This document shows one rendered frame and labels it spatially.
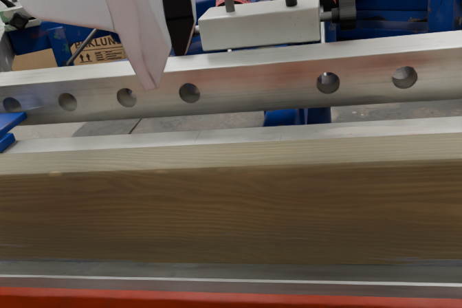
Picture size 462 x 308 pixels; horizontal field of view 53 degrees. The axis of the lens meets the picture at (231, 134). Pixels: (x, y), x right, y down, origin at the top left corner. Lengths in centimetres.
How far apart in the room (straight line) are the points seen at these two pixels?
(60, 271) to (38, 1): 16
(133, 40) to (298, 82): 27
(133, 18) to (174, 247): 14
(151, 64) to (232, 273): 13
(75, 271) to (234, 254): 10
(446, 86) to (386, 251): 23
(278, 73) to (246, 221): 22
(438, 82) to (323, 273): 25
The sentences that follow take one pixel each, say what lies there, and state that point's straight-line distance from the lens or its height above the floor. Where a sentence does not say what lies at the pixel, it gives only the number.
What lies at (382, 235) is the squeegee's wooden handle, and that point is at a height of 102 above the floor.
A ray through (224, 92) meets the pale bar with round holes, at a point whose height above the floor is 101.
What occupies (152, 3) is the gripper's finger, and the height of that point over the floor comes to 115.
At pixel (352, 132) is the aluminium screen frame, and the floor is 99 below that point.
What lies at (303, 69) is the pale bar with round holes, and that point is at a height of 103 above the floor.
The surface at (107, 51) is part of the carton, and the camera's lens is 445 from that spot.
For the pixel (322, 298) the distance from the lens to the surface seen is 31.
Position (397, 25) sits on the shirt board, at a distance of 97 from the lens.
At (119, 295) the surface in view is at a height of 96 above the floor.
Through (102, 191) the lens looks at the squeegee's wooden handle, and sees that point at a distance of 27.
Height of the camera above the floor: 118
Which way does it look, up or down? 26 degrees down
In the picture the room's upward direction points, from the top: 9 degrees counter-clockwise
